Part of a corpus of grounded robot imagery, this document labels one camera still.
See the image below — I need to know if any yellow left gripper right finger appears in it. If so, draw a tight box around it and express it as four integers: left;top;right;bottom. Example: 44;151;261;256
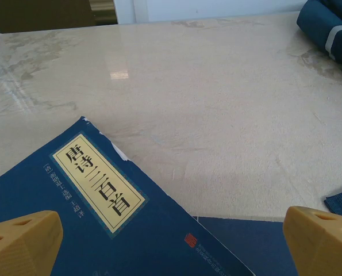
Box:
283;205;342;276

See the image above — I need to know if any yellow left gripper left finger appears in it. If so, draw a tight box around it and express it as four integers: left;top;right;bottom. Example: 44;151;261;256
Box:
0;210;64;276

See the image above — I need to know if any blue book with Chinese title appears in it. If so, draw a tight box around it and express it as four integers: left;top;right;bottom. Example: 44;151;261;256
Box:
0;116;256;276

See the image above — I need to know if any plain dark blue book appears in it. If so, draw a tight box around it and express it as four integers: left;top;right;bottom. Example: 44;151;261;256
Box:
193;216;298;276

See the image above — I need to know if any navy blue student backpack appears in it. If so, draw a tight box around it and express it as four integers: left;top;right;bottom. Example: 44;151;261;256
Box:
296;0;342;218

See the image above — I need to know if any brown wooden door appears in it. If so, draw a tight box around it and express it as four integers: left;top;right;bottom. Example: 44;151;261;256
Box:
0;0;97;34

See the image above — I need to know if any white door frame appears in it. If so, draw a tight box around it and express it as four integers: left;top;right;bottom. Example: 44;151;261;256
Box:
113;0;148;24

